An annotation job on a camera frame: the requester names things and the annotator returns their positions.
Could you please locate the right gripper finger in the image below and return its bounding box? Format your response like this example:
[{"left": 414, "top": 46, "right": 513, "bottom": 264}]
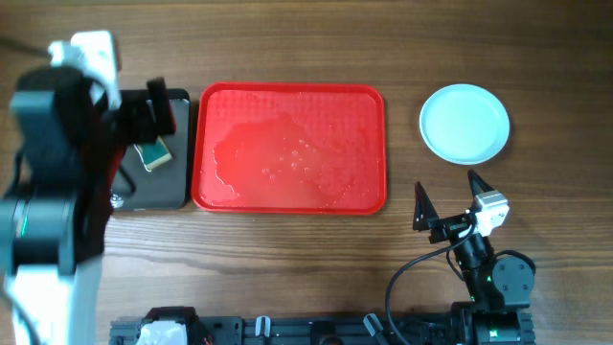
[
  {"left": 413, "top": 182, "right": 440, "bottom": 231},
  {"left": 467, "top": 170, "right": 493, "bottom": 199}
]

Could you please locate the black rectangular tray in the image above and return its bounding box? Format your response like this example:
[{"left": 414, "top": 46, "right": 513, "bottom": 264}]
[{"left": 110, "top": 88, "right": 192, "bottom": 211}]

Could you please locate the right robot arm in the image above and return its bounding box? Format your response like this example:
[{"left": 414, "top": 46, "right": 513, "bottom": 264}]
[{"left": 413, "top": 170, "right": 536, "bottom": 344}]

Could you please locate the right black cable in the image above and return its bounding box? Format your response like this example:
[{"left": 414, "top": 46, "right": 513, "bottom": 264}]
[{"left": 385, "top": 224, "right": 480, "bottom": 345}]

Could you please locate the green and yellow sponge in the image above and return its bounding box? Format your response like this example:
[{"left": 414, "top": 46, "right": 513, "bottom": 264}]
[{"left": 133, "top": 136, "right": 172, "bottom": 172}]

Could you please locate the teal round plate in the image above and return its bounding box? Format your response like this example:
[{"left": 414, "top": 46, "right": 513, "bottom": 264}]
[{"left": 419, "top": 83, "right": 511, "bottom": 166}]

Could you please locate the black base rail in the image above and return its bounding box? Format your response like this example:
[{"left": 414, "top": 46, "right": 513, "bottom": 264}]
[{"left": 109, "top": 308, "right": 536, "bottom": 345}]

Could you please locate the red plastic tray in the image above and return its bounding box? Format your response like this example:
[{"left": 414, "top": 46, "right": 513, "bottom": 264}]
[{"left": 191, "top": 81, "right": 387, "bottom": 216}]

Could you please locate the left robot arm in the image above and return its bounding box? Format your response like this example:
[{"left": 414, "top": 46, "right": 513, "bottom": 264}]
[{"left": 1, "top": 66, "right": 175, "bottom": 344}]

